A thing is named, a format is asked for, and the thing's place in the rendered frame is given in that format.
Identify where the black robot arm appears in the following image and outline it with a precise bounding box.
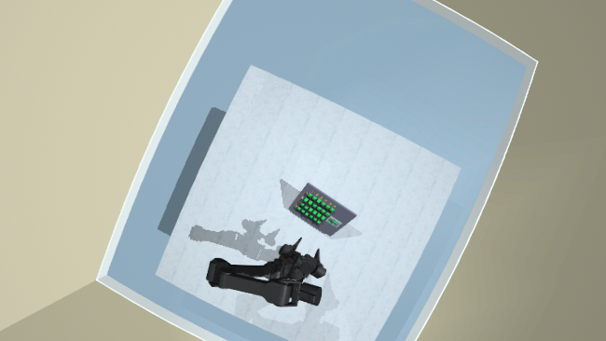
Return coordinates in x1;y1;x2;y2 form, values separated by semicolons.
206;253;322;307

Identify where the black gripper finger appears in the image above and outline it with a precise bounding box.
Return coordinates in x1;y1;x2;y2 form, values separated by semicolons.
289;237;302;250
314;248;323;266

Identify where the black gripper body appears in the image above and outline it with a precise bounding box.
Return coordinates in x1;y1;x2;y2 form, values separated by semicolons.
279;244;326;282

